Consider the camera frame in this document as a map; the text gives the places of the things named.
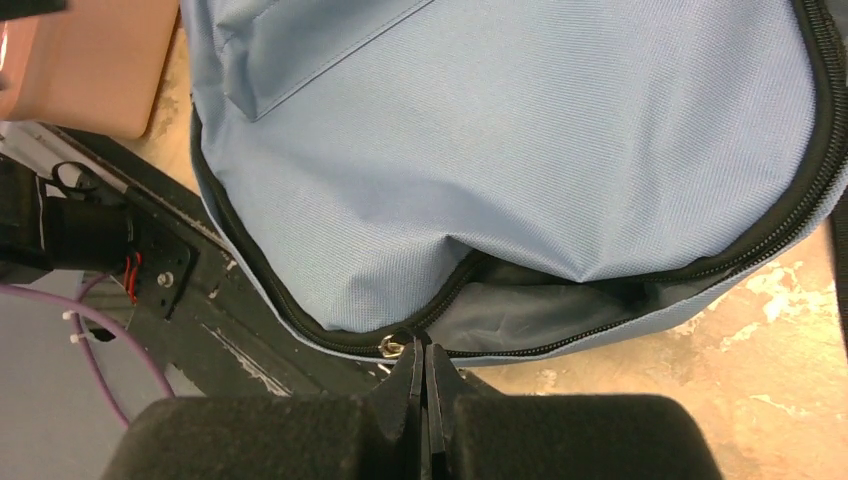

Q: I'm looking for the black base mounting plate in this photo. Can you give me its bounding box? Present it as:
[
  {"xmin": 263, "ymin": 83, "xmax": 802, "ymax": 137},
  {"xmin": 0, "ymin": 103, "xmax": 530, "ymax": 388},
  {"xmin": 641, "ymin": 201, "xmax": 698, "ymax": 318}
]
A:
[{"xmin": 42, "ymin": 127, "xmax": 390, "ymax": 395}]

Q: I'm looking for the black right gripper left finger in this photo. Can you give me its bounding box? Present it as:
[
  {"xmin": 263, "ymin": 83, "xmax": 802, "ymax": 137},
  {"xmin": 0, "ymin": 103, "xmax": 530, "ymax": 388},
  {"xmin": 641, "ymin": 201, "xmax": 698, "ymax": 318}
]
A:
[{"xmin": 102, "ymin": 341, "xmax": 424, "ymax": 479}]

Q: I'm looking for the blue student backpack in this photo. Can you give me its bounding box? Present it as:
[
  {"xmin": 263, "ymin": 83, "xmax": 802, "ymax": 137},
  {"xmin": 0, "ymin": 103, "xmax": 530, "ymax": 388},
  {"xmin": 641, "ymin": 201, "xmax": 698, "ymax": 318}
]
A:
[{"xmin": 181, "ymin": 1, "xmax": 847, "ymax": 366}]

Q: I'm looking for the pink plastic storage bin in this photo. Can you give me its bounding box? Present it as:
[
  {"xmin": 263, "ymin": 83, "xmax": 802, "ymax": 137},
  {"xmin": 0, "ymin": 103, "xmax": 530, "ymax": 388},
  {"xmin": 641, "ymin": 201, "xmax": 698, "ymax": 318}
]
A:
[{"xmin": 1, "ymin": 0, "xmax": 179, "ymax": 139}]

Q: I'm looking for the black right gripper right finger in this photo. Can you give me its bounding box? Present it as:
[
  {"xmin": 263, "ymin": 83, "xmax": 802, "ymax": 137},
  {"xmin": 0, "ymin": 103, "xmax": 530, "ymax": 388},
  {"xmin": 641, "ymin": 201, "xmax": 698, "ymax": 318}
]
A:
[{"xmin": 423, "ymin": 345, "xmax": 722, "ymax": 479}]

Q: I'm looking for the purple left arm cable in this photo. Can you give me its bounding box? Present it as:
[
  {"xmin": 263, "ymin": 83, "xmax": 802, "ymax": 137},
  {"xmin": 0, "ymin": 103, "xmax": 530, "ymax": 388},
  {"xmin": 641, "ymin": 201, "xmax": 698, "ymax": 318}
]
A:
[{"xmin": 0, "ymin": 272, "xmax": 177, "ymax": 431}]

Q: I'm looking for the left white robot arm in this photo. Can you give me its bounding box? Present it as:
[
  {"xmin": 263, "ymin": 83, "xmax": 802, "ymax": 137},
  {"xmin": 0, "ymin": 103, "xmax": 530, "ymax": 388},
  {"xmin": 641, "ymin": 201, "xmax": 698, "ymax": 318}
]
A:
[{"xmin": 1, "ymin": 122, "xmax": 134, "ymax": 285}]

